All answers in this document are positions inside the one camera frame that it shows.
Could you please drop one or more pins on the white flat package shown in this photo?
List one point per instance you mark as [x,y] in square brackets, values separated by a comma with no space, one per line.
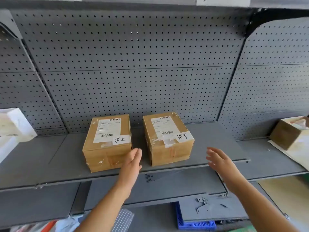
[7,149]

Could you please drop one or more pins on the white paper sheet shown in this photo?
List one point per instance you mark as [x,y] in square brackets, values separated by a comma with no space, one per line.
[299,154]

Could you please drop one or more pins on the grey pegboard back panel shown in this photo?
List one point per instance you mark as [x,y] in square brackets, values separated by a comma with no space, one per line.
[17,89]
[270,89]
[135,70]

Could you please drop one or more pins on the grey metal shelf board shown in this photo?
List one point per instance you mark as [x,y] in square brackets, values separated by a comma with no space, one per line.
[169,188]
[21,161]
[36,205]
[227,212]
[270,161]
[67,164]

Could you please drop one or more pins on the person's right forearm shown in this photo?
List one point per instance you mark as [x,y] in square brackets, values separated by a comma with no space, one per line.
[260,210]

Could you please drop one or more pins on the grey metal bracket piece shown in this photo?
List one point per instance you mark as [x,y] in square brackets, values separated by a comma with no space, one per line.
[201,204]

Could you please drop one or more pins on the taped brown cardboard box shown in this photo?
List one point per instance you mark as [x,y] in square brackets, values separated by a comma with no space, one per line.
[169,154]
[106,153]

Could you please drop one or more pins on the small dark metal clip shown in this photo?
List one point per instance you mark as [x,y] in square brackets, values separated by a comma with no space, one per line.
[149,178]

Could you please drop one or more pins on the dark slotted upright post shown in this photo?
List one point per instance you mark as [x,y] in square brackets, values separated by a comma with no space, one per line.
[231,79]
[45,86]

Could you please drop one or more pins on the person's right hand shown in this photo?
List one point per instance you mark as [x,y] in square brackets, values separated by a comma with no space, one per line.
[224,169]

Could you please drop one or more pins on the grey shelf with clear rail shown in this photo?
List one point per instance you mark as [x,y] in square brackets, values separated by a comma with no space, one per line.
[144,1]

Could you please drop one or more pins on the white carton box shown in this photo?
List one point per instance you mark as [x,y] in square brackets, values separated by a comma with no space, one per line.
[17,123]

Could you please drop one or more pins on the blue plastic crate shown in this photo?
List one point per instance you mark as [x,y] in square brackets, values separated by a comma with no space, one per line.
[193,225]

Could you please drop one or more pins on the striped clear plastic bag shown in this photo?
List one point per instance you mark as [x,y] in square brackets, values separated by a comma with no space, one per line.
[125,219]

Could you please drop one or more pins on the person's left forearm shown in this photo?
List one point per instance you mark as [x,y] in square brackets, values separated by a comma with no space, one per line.
[106,212]

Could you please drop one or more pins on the person's left hand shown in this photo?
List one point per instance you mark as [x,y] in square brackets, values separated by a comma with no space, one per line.
[130,171]

